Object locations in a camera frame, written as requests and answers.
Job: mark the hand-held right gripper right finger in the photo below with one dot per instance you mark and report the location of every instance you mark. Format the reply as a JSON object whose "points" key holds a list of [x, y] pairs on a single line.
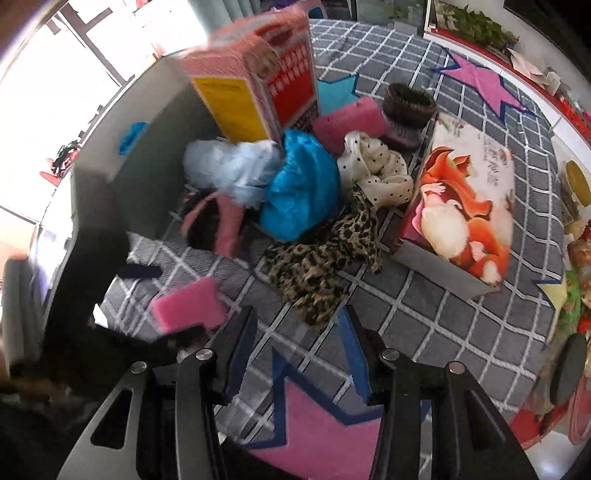
{"points": [[355, 355]]}

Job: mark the grey checked star blanket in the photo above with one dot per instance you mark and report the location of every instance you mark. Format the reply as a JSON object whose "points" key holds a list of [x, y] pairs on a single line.
{"points": [[438, 332]]}

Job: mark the light blue fluffy cloth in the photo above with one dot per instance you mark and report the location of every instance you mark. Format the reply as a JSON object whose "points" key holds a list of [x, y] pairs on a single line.
{"points": [[226, 166]]}

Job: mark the white polka dot scarf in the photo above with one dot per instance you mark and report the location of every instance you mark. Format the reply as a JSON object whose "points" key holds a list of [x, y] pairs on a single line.
{"points": [[378, 173]]}

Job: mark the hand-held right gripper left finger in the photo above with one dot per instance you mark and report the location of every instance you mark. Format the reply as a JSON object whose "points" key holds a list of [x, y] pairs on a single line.
{"points": [[242, 350]]}

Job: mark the fox printed box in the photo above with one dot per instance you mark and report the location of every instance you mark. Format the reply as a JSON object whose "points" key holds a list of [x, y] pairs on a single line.
{"points": [[461, 207]]}

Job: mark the yellow lidded jar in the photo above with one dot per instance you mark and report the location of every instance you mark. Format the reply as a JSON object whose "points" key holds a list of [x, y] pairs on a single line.
{"points": [[578, 182]]}

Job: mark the green potted plant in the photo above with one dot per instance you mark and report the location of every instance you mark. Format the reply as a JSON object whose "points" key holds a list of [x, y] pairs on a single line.
{"points": [[475, 21]]}

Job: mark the pink sponge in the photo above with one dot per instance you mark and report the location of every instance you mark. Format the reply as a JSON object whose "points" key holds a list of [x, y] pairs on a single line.
{"points": [[351, 122], [187, 307]]}

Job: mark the black round disc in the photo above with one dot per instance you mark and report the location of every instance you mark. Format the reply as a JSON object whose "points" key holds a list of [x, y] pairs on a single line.
{"points": [[568, 369]]}

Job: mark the leopard print scarf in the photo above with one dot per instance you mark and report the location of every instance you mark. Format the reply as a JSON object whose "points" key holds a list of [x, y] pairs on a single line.
{"points": [[323, 258]]}

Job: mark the colourful printed cloth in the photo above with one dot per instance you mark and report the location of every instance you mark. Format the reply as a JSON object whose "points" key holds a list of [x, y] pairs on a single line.
{"points": [[577, 286]]}

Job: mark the dark woven basket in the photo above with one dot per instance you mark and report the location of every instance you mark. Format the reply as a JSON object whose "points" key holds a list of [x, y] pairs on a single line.
{"points": [[408, 113]]}

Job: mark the grey-green curtain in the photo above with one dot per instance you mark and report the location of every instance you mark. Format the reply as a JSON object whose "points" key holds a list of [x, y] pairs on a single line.
{"points": [[231, 11]]}

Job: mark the grey storage box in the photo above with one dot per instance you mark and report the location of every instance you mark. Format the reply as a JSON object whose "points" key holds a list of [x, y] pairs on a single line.
{"points": [[138, 175]]}

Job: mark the pink and black knit cloth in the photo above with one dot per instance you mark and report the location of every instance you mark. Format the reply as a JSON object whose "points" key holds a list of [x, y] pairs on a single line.
{"points": [[217, 221]]}

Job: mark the red cardboard box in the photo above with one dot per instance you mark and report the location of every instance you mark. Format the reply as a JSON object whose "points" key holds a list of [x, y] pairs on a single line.
{"points": [[258, 78]]}

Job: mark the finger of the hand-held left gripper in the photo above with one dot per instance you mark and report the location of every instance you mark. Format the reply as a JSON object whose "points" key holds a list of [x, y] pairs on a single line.
{"points": [[138, 272], [184, 338]]}

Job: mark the glass door cabinet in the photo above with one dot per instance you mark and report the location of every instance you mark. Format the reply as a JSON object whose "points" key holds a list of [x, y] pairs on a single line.
{"points": [[388, 14]]}

